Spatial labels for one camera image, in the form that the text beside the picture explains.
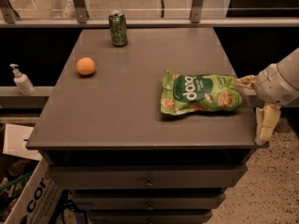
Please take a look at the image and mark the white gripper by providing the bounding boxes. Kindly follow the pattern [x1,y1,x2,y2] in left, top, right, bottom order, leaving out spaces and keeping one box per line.
[235,63,299,145]

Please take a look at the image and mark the green rice chip bag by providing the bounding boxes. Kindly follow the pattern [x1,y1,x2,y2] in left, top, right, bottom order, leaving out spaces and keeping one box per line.
[161,70,243,116]

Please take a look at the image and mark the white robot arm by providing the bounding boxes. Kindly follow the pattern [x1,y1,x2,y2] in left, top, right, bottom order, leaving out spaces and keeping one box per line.
[235,48,299,145]

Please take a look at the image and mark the grey drawer cabinet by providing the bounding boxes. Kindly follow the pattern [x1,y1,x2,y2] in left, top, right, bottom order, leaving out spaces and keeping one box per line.
[27,28,256,224]

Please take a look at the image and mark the green soda can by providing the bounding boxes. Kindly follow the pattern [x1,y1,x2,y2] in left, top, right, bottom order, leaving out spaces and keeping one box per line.
[108,10,128,47]

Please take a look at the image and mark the orange fruit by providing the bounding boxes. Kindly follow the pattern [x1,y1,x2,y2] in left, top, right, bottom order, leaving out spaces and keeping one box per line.
[76,57,96,76]

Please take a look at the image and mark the white pump bottle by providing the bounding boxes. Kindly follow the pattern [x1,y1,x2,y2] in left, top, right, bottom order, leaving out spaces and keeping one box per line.
[10,63,36,95]

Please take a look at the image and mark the white cardboard box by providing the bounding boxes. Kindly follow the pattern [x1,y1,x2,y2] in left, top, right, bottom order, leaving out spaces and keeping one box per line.
[3,124,63,224]

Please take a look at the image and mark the black cables under cabinet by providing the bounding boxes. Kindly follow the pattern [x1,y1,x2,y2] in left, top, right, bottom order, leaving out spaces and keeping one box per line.
[50,189,90,224]

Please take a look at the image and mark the metal railing frame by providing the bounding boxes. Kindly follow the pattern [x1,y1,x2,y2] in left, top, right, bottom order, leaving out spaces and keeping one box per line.
[0,0,299,28]

